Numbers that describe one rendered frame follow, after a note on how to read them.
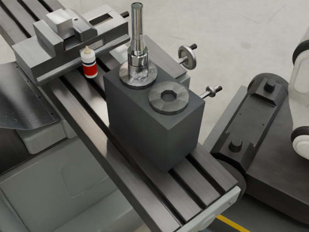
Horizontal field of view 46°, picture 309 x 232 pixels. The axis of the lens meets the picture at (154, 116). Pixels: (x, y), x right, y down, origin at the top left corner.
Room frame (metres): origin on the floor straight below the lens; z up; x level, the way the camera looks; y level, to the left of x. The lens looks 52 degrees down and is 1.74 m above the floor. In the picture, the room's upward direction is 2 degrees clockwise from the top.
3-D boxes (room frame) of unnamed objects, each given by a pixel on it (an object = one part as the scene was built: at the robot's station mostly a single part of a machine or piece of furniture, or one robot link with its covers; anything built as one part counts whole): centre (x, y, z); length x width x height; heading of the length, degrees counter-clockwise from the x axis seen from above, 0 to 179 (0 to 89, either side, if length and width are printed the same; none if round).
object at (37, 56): (0.89, 0.26, 0.99); 0.35 x 0.15 x 0.11; 131
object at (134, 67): (0.60, 0.04, 1.16); 0.05 x 0.05 x 0.06
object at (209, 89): (1.09, -0.22, 0.51); 0.22 x 0.06 x 0.06; 129
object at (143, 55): (0.60, 0.04, 1.20); 0.05 x 0.05 x 0.01
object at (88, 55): (0.79, 0.20, 0.99); 0.04 x 0.04 x 0.11
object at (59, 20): (0.87, 0.29, 1.05); 0.06 x 0.05 x 0.06; 41
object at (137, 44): (0.60, 0.04, 1.26); 0.03 x 0.03 x 0.11
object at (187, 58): (1.18, -0.11, 0.63); 0.16 x 0.12 x 0.12; 129
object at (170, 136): (0.57, 0.01, 1.03); 0.22 x 0.12 x 0.20; 45
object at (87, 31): (0.91, 0.24, 1.02); 0.12 x 0.06 x 0.04; 41
